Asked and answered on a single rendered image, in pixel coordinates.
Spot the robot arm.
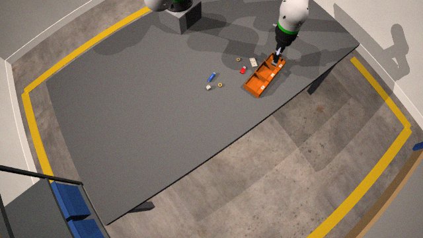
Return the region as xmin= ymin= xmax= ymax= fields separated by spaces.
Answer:
xmin=144 ymin=0 xmax=309 ymax=42

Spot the orange rack of bins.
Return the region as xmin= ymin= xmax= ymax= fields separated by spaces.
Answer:
xmin=244 ymin=52 xmax=286 ymax=98

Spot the white domino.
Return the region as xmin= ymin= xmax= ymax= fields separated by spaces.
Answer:
xmin=250 ymin=58 xmax=257 ymax=67

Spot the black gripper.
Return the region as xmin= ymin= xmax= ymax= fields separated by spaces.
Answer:
xmin=271 ymin=36 xmax=291 ymax=67

